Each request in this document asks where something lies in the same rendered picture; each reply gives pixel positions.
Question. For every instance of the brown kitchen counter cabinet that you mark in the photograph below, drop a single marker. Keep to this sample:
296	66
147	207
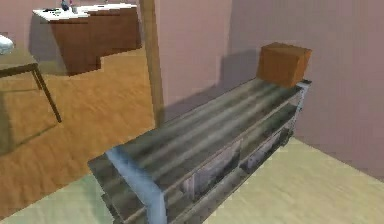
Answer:
96	36

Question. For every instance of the grey wooden shelf unit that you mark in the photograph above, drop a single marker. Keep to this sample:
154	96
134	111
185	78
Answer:
206	133

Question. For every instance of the brown cardboard box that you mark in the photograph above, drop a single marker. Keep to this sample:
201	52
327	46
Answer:
283	63

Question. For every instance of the grey cup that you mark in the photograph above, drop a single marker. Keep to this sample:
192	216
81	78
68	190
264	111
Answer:
74	9

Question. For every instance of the blue bottle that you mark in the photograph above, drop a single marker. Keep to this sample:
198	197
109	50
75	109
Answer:
65	5

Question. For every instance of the dark wooden table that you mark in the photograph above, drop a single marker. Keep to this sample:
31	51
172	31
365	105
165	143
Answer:
20	63

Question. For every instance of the white bowl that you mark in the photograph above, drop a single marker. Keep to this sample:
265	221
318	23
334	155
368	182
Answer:
4	45

